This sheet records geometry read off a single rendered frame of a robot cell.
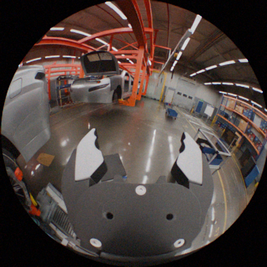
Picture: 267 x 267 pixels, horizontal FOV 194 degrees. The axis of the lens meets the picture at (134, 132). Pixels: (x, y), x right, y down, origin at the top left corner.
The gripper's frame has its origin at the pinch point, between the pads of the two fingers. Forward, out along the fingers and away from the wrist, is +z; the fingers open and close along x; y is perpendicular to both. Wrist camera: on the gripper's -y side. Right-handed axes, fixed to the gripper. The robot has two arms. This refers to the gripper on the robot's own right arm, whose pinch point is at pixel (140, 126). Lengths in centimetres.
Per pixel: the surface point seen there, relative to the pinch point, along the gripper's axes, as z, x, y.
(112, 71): 284, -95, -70
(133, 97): 297, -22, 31
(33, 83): 25, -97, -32
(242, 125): 277, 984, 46
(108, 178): 27, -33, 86
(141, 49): 296, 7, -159
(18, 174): -31, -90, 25
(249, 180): -87, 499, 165
